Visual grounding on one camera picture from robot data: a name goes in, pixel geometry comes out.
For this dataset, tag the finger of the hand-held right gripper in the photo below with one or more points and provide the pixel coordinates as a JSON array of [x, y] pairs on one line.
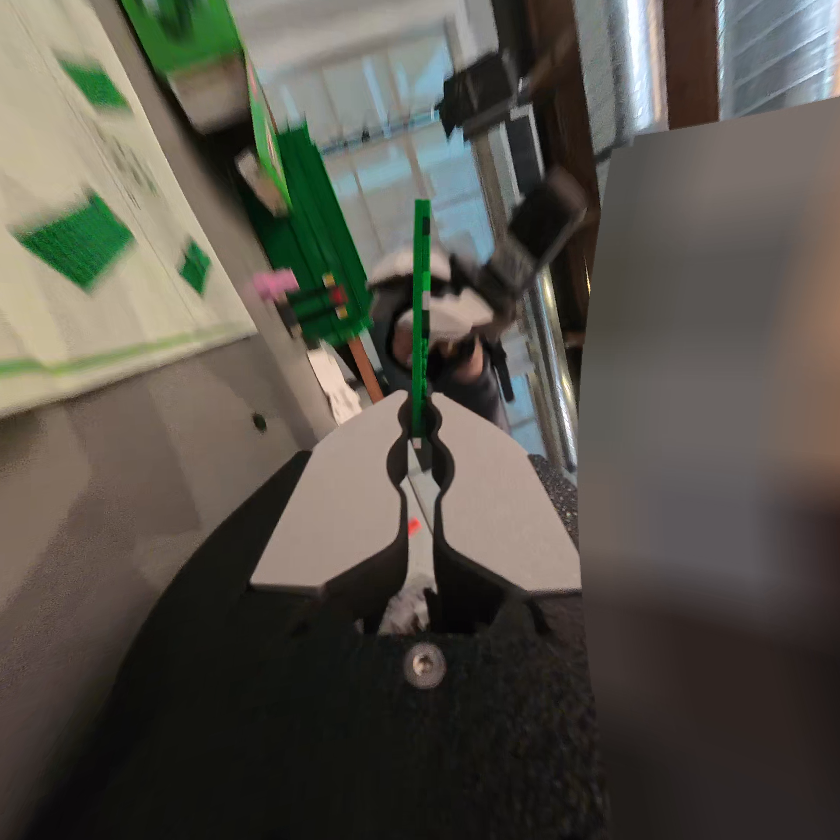
[[462, 315], [407, 268]]

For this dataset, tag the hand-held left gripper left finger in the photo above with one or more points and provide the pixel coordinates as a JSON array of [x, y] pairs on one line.
[[335, 512]]

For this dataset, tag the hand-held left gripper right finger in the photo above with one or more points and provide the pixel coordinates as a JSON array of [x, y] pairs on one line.
[[512, 512]]

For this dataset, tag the green studded brick plate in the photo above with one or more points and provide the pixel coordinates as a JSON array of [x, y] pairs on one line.
[[420, 328]]

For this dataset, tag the black brick tower model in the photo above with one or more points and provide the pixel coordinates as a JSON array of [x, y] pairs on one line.
[[322, 309]]

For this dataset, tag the green plastic bin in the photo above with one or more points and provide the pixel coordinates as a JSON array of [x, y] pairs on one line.
[[309, 223]]

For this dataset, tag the small pink brick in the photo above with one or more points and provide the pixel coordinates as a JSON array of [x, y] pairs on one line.
[[276, 284]]

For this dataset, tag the green brick set box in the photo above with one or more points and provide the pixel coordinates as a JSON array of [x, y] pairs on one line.
[[190, 53]]

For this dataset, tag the building instruction booklet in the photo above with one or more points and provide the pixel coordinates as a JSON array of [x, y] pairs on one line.
[[79, 197]]

